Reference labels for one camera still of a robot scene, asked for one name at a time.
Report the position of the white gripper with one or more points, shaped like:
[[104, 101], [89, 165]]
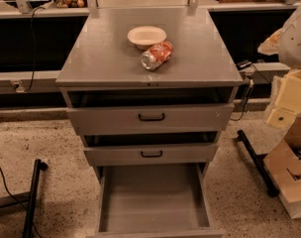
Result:
[[296, 41]]

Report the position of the orange soda can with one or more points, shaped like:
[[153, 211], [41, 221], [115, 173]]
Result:
[[156, 55]]

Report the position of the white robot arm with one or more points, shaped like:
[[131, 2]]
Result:
[[286, 43]]

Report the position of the grey middle drawer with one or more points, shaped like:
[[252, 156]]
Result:
[[150, 154]]

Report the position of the grey top drawer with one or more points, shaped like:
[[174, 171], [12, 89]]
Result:
[[150, 119]]

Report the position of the grey metal drawer cabinet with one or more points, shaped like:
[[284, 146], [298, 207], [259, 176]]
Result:
[[104, 69]]

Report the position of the grey open bottom drawer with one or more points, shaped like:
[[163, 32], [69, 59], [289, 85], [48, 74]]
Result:
[[154, 201]]

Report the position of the black floor stand right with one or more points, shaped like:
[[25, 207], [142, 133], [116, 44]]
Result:
[[272, 191]]

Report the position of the black floor stand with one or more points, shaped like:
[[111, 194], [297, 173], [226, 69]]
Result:
[[26, 199], [272, 191]]

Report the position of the cardboard box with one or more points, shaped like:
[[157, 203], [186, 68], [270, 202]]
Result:
[[284, 168]]

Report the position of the black power adapter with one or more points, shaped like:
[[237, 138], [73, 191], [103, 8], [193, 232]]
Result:
[[243, 64]]

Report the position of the white paper bowl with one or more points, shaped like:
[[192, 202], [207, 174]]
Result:
[[144, 37]]

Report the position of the black floor stand left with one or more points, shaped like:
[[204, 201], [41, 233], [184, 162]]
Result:
[[26, 199]]

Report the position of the wall power outlet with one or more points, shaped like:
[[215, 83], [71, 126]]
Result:
[[18, 86]]

